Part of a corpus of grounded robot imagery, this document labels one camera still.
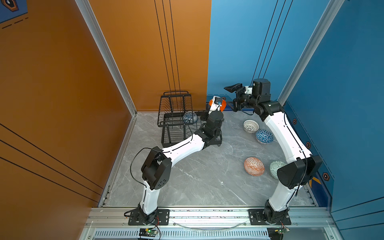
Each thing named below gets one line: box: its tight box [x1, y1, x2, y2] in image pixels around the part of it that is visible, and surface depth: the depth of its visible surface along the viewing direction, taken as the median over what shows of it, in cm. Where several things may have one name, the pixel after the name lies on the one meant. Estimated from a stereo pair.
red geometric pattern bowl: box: [244, 157, 265, 177], surface depth 91 cm
